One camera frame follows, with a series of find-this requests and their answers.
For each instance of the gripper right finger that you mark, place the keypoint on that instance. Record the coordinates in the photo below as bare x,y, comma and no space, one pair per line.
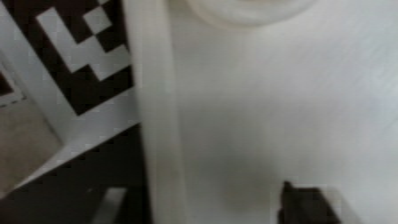
308,208

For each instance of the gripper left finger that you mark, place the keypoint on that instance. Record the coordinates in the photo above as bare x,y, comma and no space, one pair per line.
122,208

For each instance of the white table leg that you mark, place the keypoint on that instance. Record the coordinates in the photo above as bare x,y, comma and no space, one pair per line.
65,45

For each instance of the white square tabletop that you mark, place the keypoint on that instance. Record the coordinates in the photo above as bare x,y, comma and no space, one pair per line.
269,111

